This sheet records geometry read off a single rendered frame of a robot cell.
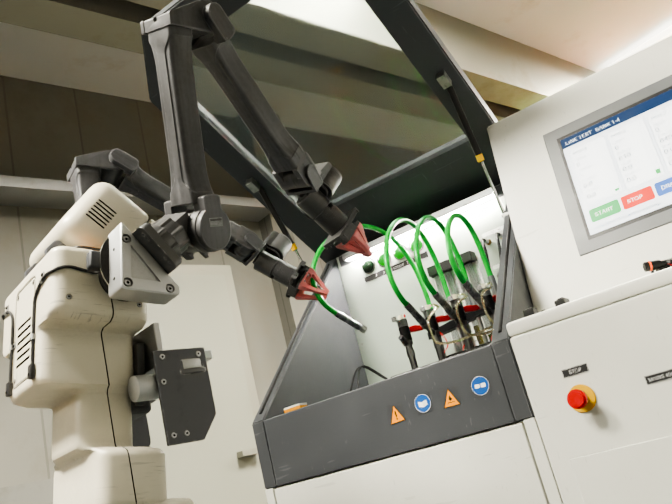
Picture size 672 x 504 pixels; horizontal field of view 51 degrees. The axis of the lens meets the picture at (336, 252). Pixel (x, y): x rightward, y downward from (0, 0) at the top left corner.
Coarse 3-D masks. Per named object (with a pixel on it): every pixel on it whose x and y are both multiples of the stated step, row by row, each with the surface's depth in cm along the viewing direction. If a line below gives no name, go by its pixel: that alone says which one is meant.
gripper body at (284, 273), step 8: (280, 264) 184; (288, 264) 184; (304, 264) 182; (272, 272) 183; (280, 272) 183; (288, 272) 183; (296, 272) 181; (280, 280) 184; (288, 280) 183; (288, 288) 184; (288, 296) 187
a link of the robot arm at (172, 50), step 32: (160, 32) 121; (192, 32) 128; (160, 64) 122; (192, 64) 125; (160, 96) 123; (192, 96) 124; (192, 128) 123; (192, 160) 123; (192, 192) 122; (192, 224) 121; (224, 224) 125
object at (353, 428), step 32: (480, 352) 146; (384, 384) 157; (416, 384) 153; (448, 384) 149; (288, 416) 170; (320, 416) 165; (352, 416) 161; (384, 416) 156; (416, 416) 152; (448, 416) 148; (480, 416) 144; (512, 416) 140; (288, 448) 169; (320, 448) 164; (352, 448) 159; (384, 448) 155; (416, 448) 151; (288, 480) 168
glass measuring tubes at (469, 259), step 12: (468, 252) 204; (444, 264) 207; (468, 264) 204; (432, 276) 210; (456, 276) 208; (468, 276) 206; (480, 276) 204; (456, 288) 207; (468, 300) 203; (444, 312) 209; (468, 324) 204; (456, 336) 204; (480, 336) 199; (456, 348) 203
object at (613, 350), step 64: (640, 64) 169; (512, 128) 185; (512, 192) 178; (576, 256) 162; (640, 256) 153; (576, 320) 136; (640, 320) 129; (576, 384) 134; (640, 384) 128; (576, 448) 133; (640, 448) 127
